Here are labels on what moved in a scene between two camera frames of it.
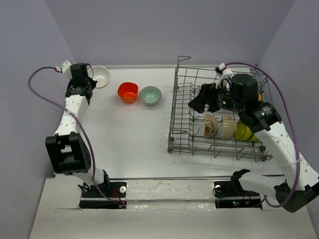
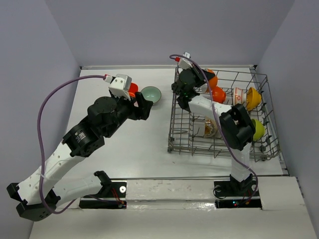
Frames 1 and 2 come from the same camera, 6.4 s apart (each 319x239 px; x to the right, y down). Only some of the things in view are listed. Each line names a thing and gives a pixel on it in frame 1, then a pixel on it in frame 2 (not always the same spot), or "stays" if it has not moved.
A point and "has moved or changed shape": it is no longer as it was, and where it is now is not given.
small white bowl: x=100 y=74 has moved or changed shape
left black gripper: x=92 y=83 → x=142 y=112
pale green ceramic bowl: x=150 y=95 stays
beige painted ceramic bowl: x=211 y=126 stays
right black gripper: x=206 y=95 → x=201 y=77
